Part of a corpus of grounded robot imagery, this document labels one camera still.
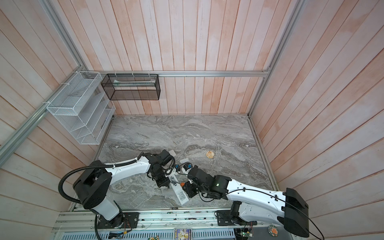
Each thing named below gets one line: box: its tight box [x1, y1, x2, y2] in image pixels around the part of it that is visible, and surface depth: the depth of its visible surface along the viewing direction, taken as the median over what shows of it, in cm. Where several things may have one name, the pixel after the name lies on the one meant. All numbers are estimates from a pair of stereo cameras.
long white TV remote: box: [168, 174, 190, 206], surface depth 83 cm
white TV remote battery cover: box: [179, 158, 190, 164], surface depth 97 cm
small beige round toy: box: [206, 150, 215, 159], surface depth 100 cm
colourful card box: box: [173, 228, 193, 240], surface depth 70 cm
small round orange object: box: [268, 224, 279, 237], surface depth 71 cm
